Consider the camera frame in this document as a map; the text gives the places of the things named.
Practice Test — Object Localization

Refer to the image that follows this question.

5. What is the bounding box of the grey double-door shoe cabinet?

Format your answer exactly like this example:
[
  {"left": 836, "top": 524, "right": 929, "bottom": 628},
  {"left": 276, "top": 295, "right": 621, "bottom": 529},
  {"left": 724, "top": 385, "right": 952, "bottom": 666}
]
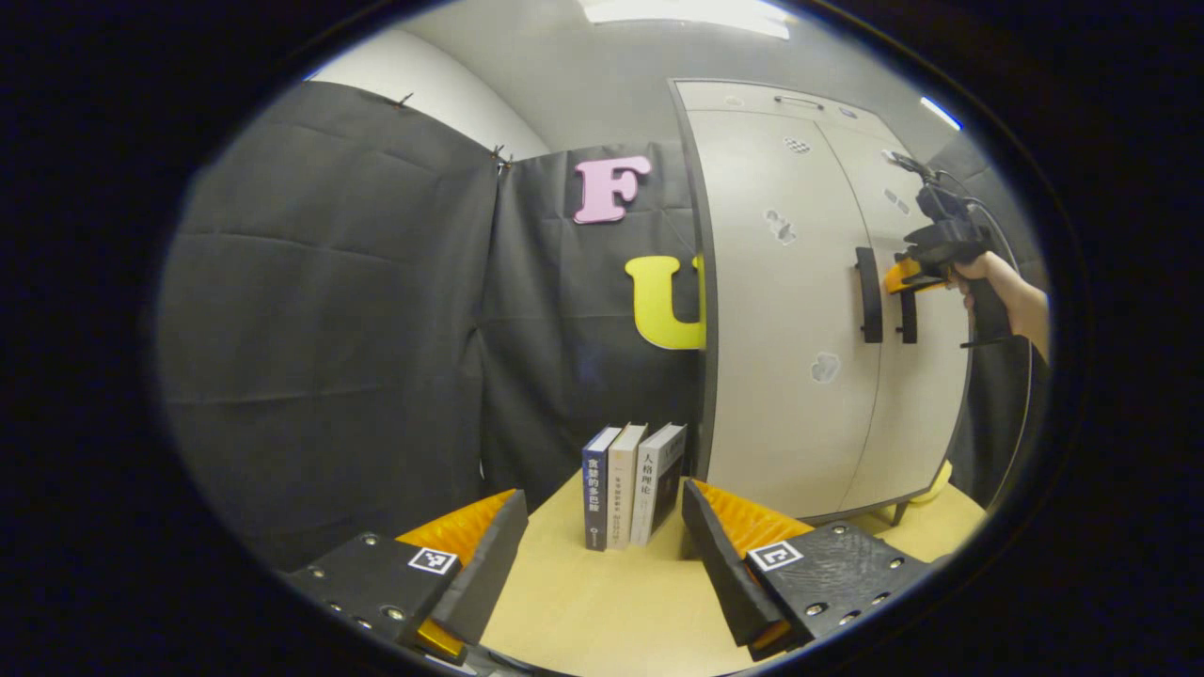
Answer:
[{"left": 670, "top": 79, "right": 974, "bottom": 527}]

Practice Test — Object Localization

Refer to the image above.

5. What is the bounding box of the grey cabinet door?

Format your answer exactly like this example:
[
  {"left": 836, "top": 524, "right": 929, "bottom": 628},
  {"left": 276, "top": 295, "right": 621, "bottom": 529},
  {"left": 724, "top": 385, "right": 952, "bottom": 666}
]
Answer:
[
  {"left": 687, "top": 108, "right": 885, "bottom": 520},
  {"left": 814, "top": 120, "right": 972, "bottom": 513}
]

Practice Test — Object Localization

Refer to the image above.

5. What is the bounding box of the long ceiling light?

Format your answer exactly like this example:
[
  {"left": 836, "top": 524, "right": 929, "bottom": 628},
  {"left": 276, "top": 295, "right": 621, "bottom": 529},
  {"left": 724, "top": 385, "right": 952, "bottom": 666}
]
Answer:
[{"left": 578, "top": 0, "right": 791, "bottom": 40}]

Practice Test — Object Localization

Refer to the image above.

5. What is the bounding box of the thin black cable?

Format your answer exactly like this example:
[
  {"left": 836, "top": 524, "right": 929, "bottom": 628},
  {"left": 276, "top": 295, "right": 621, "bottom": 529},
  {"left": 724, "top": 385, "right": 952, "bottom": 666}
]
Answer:
[{"left": 974, "top": 197, "right": 1036, "bottom": 509}]

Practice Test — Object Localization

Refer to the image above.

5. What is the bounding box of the grey cabinet drawer front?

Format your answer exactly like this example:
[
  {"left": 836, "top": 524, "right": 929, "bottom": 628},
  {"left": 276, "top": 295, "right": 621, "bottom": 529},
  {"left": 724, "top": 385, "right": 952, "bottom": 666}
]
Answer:
[{"left": 675, "top": 81, "right": 895, "bottom": 142}]

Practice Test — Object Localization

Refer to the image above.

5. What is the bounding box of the blue spine book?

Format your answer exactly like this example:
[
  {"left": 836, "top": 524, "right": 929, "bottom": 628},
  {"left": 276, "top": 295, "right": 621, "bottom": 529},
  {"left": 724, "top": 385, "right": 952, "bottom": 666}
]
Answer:
[{"left": 581, "top": 426, "right": 624, "bottom": 552}]

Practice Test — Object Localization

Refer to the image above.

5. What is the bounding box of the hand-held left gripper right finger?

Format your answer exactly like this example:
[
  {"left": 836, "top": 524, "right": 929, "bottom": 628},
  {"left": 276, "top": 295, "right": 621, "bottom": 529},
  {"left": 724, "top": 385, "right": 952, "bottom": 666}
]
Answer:
[{"left": 681, "top": 480, "right": 946, "bottom": 664}]

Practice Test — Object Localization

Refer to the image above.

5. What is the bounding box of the black backdrop cloth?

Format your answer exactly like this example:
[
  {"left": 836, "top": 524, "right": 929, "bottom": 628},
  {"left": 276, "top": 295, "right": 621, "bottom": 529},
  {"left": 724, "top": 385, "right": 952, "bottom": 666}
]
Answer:
[{"left": 155, "top": 80, "right": 1050, "bottom": 570}]

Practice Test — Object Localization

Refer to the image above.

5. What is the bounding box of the white and black book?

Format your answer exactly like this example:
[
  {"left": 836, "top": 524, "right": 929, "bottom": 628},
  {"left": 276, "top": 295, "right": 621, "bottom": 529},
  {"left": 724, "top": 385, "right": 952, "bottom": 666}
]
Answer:
[{"left": 630, "top": 423, "right": 689, "bottom": 547}]

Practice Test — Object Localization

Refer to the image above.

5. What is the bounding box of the white spine book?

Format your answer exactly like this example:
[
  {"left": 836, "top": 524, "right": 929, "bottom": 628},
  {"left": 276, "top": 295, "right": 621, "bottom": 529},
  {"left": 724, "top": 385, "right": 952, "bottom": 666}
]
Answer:
[{"left": 607, "top": 423, "right": 650, "bottom": 550}]

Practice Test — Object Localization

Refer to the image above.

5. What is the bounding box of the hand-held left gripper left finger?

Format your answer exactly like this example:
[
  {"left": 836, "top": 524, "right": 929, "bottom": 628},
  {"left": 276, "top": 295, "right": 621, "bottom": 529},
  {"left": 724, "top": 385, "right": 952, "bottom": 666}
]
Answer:
[{"left": 282, "top": 489, "right": 530, "bottom": 664}]

